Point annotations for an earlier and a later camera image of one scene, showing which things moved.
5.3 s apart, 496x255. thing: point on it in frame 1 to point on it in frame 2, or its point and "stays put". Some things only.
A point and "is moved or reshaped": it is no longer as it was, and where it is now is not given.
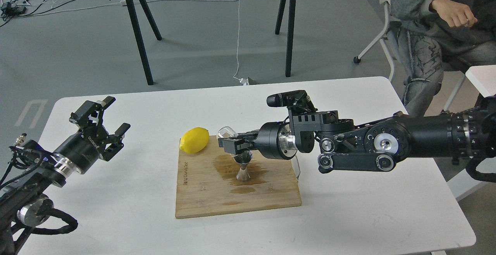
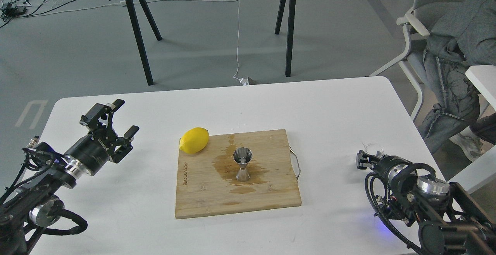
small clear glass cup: (226, 131) is moved or reshaped
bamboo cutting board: (207, 183) stays put
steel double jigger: (243, 159) stays put
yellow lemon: (194, 140) stays put
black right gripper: (274, 140) to (402, 176)
